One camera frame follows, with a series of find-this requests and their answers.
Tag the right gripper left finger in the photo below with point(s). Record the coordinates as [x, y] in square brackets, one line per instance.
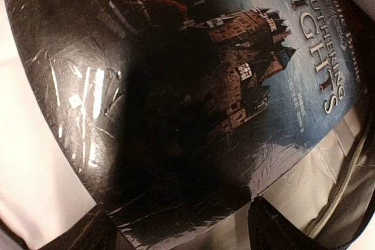
[92, 231]

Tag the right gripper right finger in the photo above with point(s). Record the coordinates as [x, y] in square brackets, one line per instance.
[269, 229]

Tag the dark blue hardcover book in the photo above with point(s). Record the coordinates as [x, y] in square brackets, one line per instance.
[174, 113]

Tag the navy blue student backpack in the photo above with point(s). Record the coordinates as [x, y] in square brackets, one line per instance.
[328, 194]

